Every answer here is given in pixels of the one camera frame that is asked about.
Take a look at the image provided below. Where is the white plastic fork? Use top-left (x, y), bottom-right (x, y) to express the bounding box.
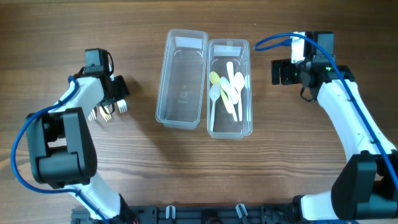
top-left (117, 100), bottom-right (127, 113)
top-left (88, 108), bottom-right (97, 121)

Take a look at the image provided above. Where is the white plastic spoon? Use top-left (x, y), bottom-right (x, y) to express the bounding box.
top-left (210, 83), bottom-right (221, 131)
top-left (226, 62), bottom-right (239, 105)

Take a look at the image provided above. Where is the yellow plastic spoon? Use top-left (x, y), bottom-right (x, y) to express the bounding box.
top-left (210, 71), bottom-right (233, 114)

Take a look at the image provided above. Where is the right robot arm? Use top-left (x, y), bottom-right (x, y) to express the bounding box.
top-left (271, 32), bottom-right (397, 223)

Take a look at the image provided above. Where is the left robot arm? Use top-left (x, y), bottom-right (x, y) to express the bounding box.
top-left (11, 49), bottom-right (139, 223)

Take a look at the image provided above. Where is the left clear plastic container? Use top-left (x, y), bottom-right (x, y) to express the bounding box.
top-left (155, 29), bottom-right (208, 129)

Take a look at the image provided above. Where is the clear plastic container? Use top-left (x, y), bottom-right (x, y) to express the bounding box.
top-left (207, 39), bottom-right (253, 139)
top-left (155, 29), bottom-right (208, 129)

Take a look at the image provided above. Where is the right clear plastic container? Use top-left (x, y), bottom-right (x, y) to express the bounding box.
top-left (207, 39), bottom-right (253, 139)

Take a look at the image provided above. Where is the yellow plastic fork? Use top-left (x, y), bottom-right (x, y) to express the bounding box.
top-left (99, 106), bottom-right (114, 123)

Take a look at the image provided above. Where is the right blue cable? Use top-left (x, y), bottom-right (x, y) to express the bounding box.
top-left (254, 32), bottom-right (398, 190)

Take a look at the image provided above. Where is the blue cable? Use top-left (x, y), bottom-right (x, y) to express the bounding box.
top-left (10, 75), bottom-right (109, 224)
top-left (254, 32), bottom-right (398, 190)

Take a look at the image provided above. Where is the left blue cable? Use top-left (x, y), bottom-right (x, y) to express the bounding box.
top-left (10, 75), bottom-right (109, 224)

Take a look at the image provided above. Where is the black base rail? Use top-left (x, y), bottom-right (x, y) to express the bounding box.
top-left (70, 203), bottom-right (299, 224)

